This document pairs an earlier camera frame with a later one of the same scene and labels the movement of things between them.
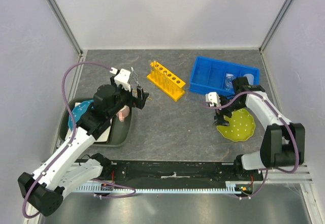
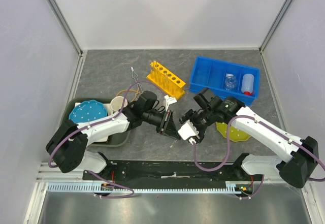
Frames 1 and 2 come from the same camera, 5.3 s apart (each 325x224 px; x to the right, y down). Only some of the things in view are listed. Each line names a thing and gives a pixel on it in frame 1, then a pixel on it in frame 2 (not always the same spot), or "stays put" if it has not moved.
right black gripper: (219, 117) to (190, 115)
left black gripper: (132, 99) to (171, 131)
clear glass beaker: (229, 79) stays put
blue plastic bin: (208, 75) stays put
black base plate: (175, 172) stays put
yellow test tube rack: (166, 81) stays put
